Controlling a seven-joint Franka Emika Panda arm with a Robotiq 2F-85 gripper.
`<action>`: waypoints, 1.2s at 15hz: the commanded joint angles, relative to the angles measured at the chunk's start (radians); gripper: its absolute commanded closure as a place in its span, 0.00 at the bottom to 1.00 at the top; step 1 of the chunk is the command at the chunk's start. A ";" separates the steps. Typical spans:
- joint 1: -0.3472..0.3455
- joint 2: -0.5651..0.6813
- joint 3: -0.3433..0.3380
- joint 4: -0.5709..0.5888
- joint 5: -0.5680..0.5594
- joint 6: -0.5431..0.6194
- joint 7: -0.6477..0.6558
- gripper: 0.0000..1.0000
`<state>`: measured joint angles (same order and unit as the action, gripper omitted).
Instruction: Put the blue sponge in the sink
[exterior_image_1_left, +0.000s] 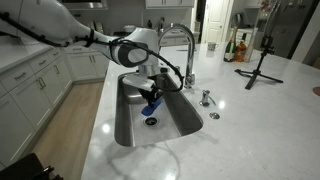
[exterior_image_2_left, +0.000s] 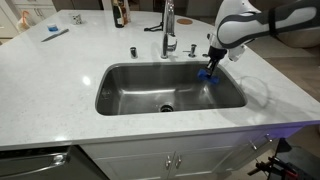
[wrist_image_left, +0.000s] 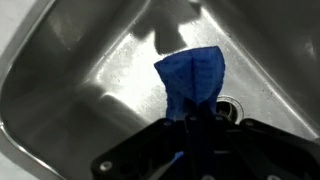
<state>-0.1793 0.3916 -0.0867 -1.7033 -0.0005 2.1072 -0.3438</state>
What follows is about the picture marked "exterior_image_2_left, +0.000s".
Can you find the orange liquor bottle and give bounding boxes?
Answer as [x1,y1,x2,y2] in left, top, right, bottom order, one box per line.
[120,0,131,24]

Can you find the stainless steel sink basin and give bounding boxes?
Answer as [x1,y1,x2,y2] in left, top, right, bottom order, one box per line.
[95,61,248,117]

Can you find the chrome gooseneck faucet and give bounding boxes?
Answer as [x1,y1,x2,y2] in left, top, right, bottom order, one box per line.
[160,0,179,60]

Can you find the beige sofa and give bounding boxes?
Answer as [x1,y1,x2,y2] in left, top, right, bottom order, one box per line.
[275,28,320,49]

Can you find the white island cabinet front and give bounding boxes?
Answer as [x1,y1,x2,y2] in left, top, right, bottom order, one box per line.
[79,125,303,180]

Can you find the round wooden coaster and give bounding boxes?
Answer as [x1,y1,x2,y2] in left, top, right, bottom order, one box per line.
[176,18,194,26]

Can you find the blue wavy sponge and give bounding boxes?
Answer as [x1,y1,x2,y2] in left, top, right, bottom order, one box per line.
[196,68,221,85]

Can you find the dark green champagne bottle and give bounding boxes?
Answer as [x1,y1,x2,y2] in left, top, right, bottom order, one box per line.
[111,0,126,29]

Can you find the patterned grey mug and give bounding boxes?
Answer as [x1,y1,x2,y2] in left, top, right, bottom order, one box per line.
[71,13,84,26]

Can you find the black red clamp stand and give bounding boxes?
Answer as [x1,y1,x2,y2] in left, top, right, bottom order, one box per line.
[247,156,300,180]

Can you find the kitchen knife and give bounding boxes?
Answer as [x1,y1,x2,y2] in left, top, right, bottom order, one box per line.
[41,28,70,43]

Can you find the white base cabinets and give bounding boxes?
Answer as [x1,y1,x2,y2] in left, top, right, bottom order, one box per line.
[0,0,58,39]

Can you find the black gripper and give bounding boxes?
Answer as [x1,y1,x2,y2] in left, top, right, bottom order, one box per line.
[203,44,228,80]

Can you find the small blue lidded container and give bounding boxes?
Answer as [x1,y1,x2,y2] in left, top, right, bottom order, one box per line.
[46,23,59,33]

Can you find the orange white cloth bundle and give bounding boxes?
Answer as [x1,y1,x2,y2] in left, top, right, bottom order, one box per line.
[15,10,32,33]

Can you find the chrome soap dispenser pump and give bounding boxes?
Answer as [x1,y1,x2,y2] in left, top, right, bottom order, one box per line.
[182,43,198,59]

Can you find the stainless steel dishwasher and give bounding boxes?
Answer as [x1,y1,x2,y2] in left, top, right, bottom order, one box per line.
[0,145,108,180]

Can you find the metal sink drain flange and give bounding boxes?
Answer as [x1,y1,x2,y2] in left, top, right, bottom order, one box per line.
[159,103,175,113]

